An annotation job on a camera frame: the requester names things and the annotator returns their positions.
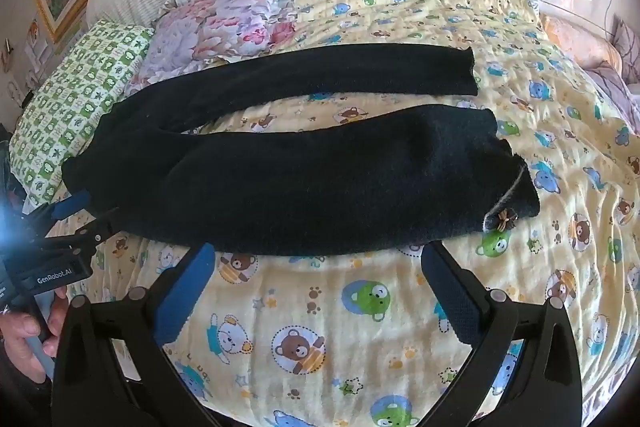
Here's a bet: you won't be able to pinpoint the person's left hand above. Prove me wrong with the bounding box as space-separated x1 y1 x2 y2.
0 287 69 383

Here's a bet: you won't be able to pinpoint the pink floral pillow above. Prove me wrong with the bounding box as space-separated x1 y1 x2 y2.
122 0 301 95

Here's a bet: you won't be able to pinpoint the peach pillow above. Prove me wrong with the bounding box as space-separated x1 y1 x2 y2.
542 14 623 82

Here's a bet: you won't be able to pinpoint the pink pillows by window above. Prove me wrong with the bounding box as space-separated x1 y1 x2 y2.
585 19 640 132

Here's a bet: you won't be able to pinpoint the black pants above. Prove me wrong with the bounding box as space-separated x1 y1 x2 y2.
61 43 542 255

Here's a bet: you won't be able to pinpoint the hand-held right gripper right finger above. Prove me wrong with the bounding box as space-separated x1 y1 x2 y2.
421 241 583 427

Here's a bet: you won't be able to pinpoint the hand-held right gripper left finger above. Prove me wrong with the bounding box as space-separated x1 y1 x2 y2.
51 243 217 427

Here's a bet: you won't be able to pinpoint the green checked pillow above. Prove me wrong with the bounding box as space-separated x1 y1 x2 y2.
10 21 155 208

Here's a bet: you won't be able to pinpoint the yellow bear print blanket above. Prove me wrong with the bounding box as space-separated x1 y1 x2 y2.
65 0 640 427

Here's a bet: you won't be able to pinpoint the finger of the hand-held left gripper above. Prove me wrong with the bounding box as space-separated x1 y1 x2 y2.
30 191 92 228
42 208 120 254

